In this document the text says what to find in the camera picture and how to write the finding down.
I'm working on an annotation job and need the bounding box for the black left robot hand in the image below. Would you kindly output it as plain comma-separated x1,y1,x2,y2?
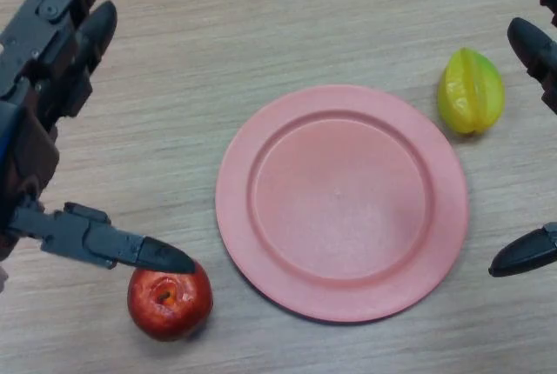
0,0,196,295

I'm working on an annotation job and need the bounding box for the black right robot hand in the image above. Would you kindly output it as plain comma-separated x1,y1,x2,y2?
487,0,557,278

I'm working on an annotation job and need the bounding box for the red apple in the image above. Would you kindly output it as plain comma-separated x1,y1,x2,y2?
127,259,214,343

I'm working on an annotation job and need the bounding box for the yellow green starfruit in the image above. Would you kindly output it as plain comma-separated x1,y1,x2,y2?
437,47,506,136

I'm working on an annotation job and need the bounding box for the pink round plate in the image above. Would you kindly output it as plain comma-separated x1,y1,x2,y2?
214,83,472,324

